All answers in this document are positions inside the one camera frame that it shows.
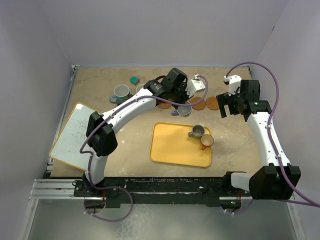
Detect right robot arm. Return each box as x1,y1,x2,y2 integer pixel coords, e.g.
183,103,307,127
216,75,301,200

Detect woven rattan coaster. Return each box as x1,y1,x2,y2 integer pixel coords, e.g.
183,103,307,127
157,102,172,109

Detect light wooden coaster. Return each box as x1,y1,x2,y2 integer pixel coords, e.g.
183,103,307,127
189,96,206,111
205,96,220,111

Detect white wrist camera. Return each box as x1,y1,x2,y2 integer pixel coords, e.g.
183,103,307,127
185,74,206,97
223,75,242,96

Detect orange copper mug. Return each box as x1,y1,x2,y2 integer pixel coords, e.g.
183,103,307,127
200,134,215,151

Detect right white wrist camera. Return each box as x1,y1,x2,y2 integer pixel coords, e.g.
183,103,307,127
223,75,242,96

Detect green whiteboard eraser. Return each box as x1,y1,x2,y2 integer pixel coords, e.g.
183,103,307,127
129,76,140,85

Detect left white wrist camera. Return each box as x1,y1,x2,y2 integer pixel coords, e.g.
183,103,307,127
185,74,206,97

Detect yellow tray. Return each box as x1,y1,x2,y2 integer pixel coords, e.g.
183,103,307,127
149,122,212,168

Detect small grey cup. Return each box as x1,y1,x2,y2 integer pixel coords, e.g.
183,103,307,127
188,124,205,139

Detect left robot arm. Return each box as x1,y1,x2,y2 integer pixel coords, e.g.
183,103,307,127
79,67,195,196

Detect yellow framed whiteboard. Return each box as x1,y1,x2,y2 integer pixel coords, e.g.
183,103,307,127
49,103,95,171

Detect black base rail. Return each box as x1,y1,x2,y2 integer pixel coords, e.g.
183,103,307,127
72,176,250,209

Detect blue mug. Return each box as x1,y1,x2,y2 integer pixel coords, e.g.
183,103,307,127
171,106,192,117
135,84,144,93
109,84,131,105

